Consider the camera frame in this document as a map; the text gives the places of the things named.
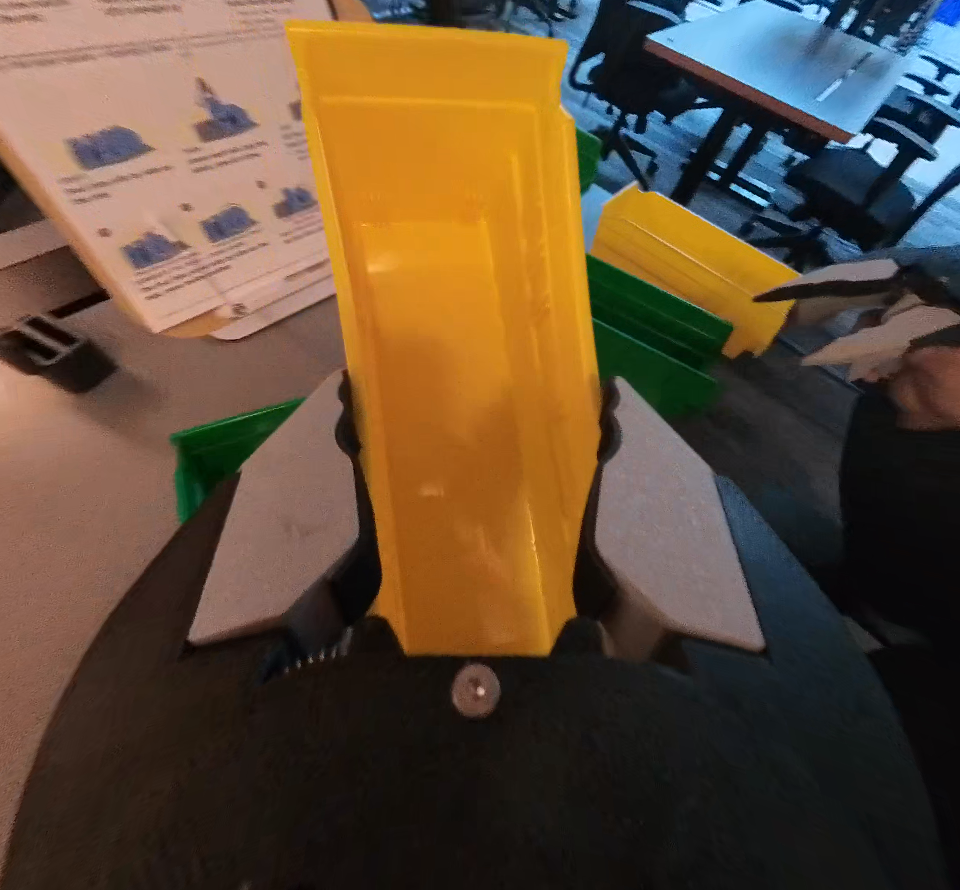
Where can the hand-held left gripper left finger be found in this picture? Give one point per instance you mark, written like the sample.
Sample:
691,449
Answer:
285,522

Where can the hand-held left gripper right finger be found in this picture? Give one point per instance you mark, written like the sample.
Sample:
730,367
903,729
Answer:
667,530

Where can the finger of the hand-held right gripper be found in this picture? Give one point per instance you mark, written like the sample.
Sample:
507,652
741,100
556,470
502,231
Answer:
847,279
892,339

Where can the person's right forearm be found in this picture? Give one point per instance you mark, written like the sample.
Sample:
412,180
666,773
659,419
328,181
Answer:
907,515

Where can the person's right hand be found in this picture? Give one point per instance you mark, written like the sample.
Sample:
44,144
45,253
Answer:
930,387

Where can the large yellow plastic bin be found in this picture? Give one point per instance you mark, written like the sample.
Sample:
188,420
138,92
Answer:
690,252

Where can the metal sheet fastener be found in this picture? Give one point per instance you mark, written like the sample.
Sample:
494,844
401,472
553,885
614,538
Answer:
238,310

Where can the grey office table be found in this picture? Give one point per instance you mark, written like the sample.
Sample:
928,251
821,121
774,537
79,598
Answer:
772,65

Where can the black device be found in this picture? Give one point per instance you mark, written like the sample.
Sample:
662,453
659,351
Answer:
60,357

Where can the large green plastic bin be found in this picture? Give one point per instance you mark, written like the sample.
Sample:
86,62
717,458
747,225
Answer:
589,159

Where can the white instruction sheet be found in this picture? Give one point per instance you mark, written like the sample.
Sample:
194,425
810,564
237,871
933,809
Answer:
150,80

